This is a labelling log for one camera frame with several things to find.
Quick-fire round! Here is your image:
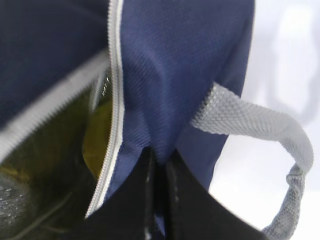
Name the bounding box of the yellow banana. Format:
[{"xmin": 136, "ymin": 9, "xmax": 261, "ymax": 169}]
[{"xmin": 82, "ymin": 100, "xmax": 113, "ymax": 180}]

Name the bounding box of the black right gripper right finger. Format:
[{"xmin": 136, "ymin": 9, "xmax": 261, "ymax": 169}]
[{"xmin": 164, "ymin": 150, "xmax": 267, "ymax": 240}]

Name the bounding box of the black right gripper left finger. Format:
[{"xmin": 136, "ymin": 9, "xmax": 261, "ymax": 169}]
[{"xmin": 61, "ymin": 147, "xmax": 155, "ymax": 240}]

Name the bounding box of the navy insulated lunch bag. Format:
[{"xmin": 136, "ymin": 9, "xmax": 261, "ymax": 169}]
[{"xmin": 0, "ymin": 0, "xmax": 314, "ymax": 240}]

